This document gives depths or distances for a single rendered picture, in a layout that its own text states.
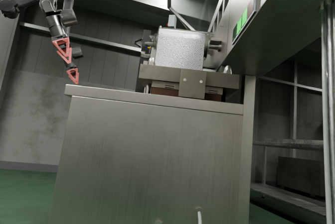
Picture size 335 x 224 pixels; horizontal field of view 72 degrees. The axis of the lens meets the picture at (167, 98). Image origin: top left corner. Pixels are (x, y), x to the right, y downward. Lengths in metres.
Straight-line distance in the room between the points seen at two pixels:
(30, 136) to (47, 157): 0.44
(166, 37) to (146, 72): 0.32
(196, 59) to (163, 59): 0.16
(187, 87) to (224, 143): 0.25
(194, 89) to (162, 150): 0.26
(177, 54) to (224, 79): 0.32
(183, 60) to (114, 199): 0.69
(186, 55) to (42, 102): 3.56
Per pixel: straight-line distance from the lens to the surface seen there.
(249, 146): 1.29
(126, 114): 0.85
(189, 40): 1.20
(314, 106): 6.76
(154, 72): 0.93
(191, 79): 0.91
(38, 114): 4.44
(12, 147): 4.52
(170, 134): 0.83
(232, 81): 0.96
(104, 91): 0.88
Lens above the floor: 0.74
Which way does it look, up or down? 10 degrees up
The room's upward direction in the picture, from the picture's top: 7 degrees clockwise
